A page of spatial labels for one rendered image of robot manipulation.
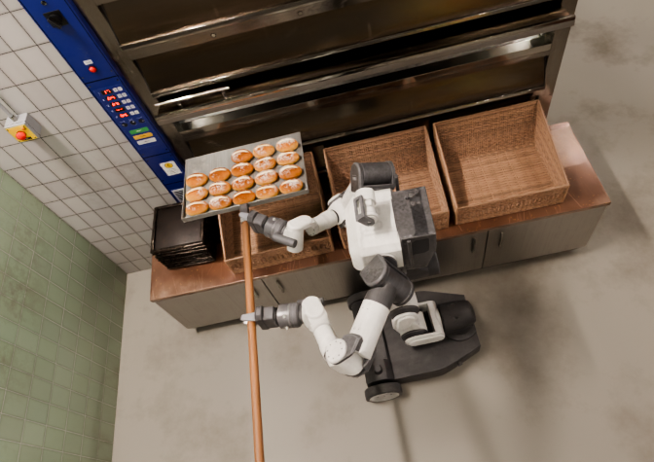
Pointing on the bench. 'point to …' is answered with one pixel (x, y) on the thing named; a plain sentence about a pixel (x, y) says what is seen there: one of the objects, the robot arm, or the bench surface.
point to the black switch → (55, 18)
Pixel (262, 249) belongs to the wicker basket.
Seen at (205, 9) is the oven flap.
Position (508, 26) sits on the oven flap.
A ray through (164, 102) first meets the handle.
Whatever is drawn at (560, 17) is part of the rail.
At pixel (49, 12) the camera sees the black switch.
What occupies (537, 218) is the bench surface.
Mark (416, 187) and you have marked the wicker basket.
